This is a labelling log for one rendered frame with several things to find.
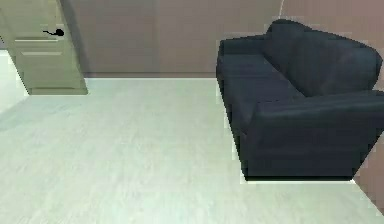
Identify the dark blue sofa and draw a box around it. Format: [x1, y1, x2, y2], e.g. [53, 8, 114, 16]
[215, 18, 384, 182]

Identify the pale green room door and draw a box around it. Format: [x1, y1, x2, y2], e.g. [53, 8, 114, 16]
[0, 0, 89, 96]

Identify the black door handle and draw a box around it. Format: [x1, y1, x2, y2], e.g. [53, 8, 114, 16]
[42, 28, 65, 38]

